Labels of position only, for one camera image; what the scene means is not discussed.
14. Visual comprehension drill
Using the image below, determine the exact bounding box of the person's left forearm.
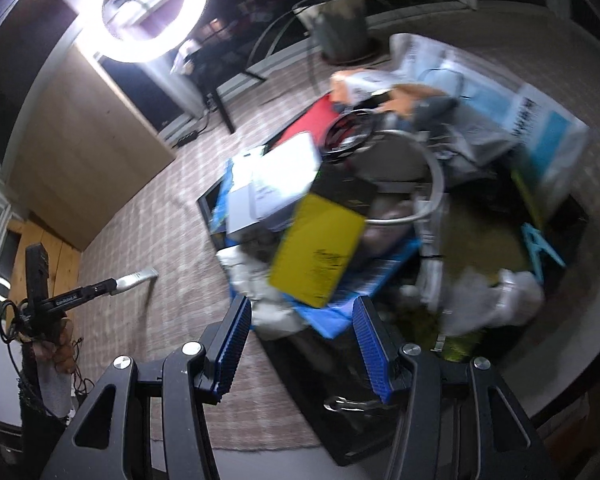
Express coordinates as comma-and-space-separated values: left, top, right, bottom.
35, 360, 76, 418

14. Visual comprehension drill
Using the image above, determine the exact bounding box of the black cable coil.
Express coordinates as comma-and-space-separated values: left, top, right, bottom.
322, 110, 381, 161

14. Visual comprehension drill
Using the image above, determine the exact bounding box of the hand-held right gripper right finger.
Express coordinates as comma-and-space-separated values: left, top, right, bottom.
352, 295, 556, 480

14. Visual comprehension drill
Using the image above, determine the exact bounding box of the silver pen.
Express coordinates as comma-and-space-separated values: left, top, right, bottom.
111, 267, 158, 293

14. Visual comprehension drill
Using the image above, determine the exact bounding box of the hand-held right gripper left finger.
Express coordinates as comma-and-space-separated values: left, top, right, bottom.
40, 295, 253, 480

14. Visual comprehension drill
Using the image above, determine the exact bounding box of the crumpled white tissue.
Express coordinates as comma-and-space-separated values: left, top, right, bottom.
172, 40, 201, 73

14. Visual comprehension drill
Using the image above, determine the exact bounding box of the large light wooden board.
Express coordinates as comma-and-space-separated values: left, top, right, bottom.
5, 45, 177, 252

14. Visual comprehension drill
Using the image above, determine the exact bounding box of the blue packet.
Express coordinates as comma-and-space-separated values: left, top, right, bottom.
210, 150, 423, 339

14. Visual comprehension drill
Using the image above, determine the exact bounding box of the white printed box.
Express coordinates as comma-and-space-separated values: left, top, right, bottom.
227, 131, 323, 233

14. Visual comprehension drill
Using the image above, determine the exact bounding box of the pine wood board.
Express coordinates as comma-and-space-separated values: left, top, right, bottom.
5, 212, 83, 311

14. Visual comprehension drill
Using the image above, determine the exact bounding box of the white cable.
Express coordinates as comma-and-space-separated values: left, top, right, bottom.
367, 130, 448, 356

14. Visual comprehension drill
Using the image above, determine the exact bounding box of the potted plant in white pot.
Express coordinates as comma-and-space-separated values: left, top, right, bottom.
247, 0, 446, 96

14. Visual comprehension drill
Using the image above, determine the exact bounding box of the black storage box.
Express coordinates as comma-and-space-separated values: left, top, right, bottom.
196, 95, 591, 466

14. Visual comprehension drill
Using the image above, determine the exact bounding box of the orange tissue pack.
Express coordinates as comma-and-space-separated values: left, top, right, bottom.
330, 69, 456, 116

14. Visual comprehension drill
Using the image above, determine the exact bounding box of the white ring light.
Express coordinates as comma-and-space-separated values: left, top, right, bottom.
82, 0, 210, 63

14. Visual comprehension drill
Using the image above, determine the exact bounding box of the person's left hand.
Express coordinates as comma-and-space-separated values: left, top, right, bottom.
40, 317, 78, 373

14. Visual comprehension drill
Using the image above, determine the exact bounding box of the yellow card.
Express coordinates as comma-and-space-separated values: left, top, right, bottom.
270, 192, 367, 309

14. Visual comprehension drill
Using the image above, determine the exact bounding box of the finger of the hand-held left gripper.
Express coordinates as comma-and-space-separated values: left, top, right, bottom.
27, 277, 118, 318

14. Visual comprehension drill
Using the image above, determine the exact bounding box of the red pouch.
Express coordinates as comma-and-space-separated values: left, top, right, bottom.
275, 94, 341, 153

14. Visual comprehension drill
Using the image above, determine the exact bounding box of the blue white mask box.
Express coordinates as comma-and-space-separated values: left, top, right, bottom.
460, 82, 591, 221

